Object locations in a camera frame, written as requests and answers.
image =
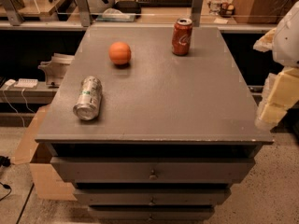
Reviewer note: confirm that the red cola can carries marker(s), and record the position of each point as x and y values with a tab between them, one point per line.
181	38

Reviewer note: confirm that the grey drawer cabinet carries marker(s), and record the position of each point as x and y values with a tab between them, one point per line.
189	118

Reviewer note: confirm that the cardboard box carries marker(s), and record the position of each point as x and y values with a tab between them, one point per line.
49	185

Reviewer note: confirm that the white power strip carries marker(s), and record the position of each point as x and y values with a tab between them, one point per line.
26	83

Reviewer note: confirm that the silver green can lying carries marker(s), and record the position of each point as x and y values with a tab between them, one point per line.
89	99

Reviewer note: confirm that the wooden cabinet background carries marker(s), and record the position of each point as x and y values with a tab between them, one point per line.
261	11

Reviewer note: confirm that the black keyboard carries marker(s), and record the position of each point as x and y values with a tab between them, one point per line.
165	3

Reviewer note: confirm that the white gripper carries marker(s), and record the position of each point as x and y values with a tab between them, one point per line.
287	39

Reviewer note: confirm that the clear plastic water bottle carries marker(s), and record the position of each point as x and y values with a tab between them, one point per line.
214	6

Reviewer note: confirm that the grey metal bracket part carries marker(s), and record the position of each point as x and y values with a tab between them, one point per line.
56	68

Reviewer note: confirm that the orange fruit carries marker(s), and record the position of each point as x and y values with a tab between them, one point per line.
119	53

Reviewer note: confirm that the top drawer knob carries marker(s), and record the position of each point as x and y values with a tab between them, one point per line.
153	175

